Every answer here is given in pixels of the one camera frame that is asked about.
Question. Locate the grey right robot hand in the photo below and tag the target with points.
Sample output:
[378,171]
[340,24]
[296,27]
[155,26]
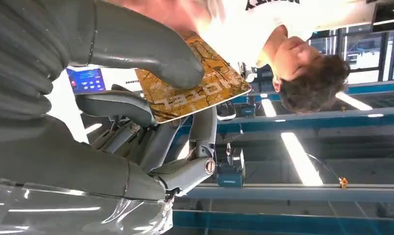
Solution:
[54,162]

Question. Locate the ribbed grey right robot arm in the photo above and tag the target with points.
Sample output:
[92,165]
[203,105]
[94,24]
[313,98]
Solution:
[21,48]

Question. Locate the blue display screen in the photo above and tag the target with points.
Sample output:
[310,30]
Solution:
[86,81]

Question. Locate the teal crane hoist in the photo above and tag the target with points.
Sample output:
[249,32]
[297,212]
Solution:
[230,168]

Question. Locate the long ceiling light strip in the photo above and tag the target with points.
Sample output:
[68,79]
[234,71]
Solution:
[300,159]
[268,108]
[354,101]

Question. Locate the person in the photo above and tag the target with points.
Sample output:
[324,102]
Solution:
[242,32]

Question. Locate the blue overhead crane beam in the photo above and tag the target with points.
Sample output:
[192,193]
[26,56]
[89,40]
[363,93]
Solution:
[297,193]

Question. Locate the small orange hanging fitting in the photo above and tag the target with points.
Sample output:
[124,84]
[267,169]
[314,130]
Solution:
[343,182]

